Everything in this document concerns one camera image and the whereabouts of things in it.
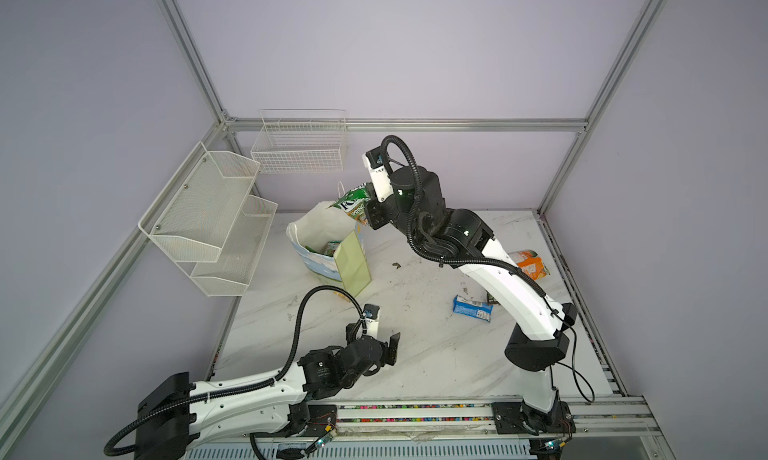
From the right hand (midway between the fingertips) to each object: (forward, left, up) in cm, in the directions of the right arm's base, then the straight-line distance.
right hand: (363, 185), depth 61 cm
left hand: (-16, -3, -36) cm, 40 cm away
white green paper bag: (+15, +16, -37) cm, 43 cm away
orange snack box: (+12, -52, -44) cm, 70 cm away
